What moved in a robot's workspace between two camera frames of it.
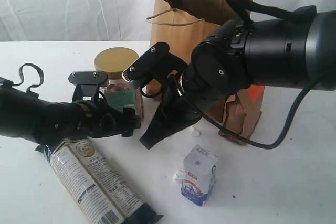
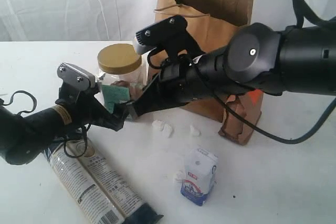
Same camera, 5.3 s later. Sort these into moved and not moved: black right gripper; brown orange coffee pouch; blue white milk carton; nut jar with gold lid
Moved: nut jar with gold lid; black right gripper
Not moved: brown orange coffee pouch; blue white milk carton
